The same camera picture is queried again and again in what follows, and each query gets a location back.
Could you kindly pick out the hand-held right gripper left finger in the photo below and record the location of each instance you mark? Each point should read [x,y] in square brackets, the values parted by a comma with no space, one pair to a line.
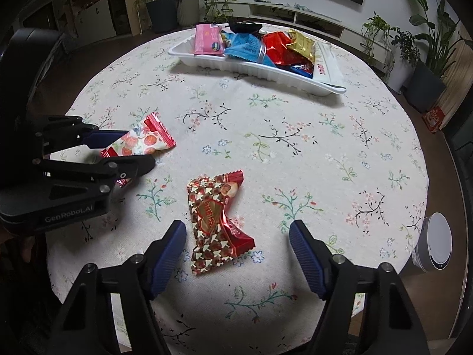
[170,255]

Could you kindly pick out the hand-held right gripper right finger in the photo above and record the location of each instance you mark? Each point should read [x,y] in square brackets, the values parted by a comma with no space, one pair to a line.
[306,259]

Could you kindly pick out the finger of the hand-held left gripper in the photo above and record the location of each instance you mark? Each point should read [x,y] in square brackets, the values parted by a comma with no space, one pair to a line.
[103,137]
[125,166]

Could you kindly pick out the floral snack packet red edges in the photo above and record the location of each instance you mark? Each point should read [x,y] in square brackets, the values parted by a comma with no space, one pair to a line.
[142,142]

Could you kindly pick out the red brown star snack packet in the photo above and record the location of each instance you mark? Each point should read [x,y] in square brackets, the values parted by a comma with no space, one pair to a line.
[212,225]

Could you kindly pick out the pink snack packet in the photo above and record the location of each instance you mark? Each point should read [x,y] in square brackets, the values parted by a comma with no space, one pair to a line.
[207,40]

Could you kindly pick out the white plastic tray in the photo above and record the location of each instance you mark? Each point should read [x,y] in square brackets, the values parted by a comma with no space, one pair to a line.
[258,70]

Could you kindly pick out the light blue snack packet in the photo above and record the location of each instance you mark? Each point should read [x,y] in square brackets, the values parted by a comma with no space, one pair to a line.
[244,50]

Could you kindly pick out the black snack packet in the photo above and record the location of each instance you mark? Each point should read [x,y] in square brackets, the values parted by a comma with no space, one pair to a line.
[244,27]

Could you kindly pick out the white translucent snack pouch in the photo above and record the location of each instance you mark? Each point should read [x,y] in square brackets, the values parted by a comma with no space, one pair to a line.
[327,68]

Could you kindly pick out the gold snack packet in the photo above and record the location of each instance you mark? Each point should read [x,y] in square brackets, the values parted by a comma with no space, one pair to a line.
[301,44]

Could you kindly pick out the floral tablecloth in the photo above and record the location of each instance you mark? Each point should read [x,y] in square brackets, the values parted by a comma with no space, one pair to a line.
[295,155]

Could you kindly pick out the white cupboard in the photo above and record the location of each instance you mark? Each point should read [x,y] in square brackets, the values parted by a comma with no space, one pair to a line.
[92,18]

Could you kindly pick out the white round appliance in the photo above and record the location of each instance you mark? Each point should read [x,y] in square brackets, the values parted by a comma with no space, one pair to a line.
[438,240]

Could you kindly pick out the potted plant dark pot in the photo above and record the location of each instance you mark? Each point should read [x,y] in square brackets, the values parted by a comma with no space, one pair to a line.
[162,11]

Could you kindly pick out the potted plant white pot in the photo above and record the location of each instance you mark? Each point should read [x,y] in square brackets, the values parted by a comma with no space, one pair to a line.
[404,63]
[188,9]

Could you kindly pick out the blue snack packet red label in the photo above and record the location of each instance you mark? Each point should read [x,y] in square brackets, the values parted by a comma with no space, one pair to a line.
[303,69]

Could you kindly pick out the red box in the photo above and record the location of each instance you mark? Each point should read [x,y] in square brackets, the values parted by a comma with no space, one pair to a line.
[434,118]

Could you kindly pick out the large leaf plant dark pot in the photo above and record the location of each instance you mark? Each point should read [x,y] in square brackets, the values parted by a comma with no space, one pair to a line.
[428,85]

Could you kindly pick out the wooden board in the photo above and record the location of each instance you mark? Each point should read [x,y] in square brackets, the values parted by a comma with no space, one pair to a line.
[460,85]

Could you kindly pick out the white tv cabinet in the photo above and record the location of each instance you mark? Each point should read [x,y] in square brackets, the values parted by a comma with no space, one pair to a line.
[314,18]

